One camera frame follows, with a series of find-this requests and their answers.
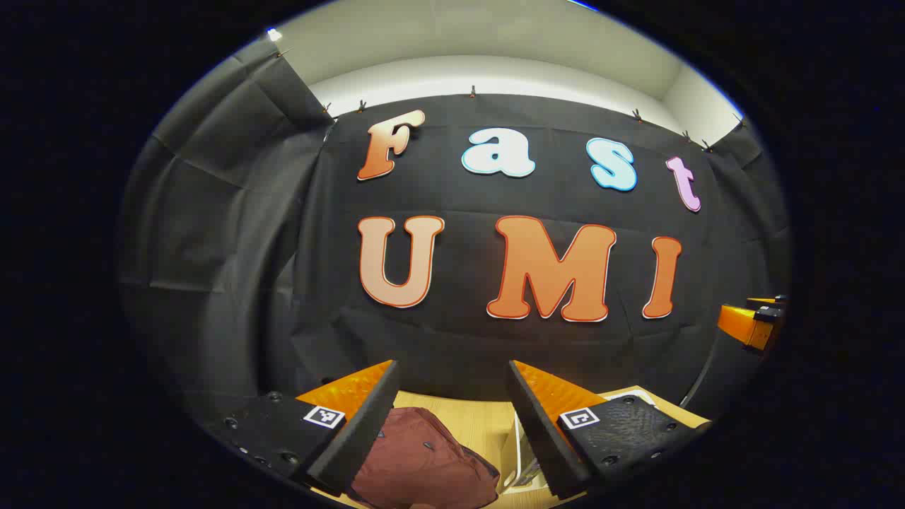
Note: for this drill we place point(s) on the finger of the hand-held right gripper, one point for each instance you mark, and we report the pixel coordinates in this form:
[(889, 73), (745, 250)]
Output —
[(742, 325), (767, 303)]

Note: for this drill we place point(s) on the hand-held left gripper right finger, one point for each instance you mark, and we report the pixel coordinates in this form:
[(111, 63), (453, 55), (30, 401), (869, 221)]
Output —
[(548, 445)]

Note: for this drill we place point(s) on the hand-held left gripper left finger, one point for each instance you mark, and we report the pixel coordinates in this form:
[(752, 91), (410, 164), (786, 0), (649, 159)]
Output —
[(360, 431)]

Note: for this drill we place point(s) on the white plastic bookshelf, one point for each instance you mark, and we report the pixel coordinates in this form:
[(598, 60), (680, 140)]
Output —
[(524, 452)]

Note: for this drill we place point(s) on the maroon schoolbag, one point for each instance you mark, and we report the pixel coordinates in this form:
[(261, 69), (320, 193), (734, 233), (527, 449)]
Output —
[(417, 459)]

